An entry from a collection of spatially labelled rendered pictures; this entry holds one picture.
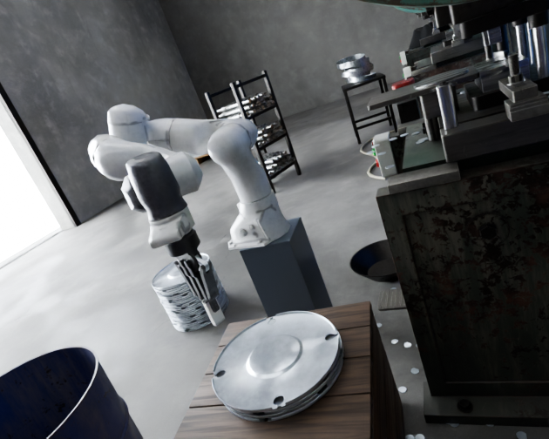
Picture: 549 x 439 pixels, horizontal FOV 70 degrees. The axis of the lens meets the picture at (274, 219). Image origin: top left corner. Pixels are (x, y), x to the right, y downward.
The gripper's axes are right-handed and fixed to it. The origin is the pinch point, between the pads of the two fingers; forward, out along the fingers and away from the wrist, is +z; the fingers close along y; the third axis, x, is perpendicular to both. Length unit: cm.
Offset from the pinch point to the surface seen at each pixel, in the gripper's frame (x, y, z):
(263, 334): -5.8, -6.7, 10.0
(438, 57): -205, 27, -24
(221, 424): 14.9, -13.2, 14.3
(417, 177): -36, -38, -16
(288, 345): -5.0, -16.3, 9.6
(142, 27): -388, 607, -211
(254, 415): 10.8, -20.0, 12.6
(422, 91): -54, -34, -29
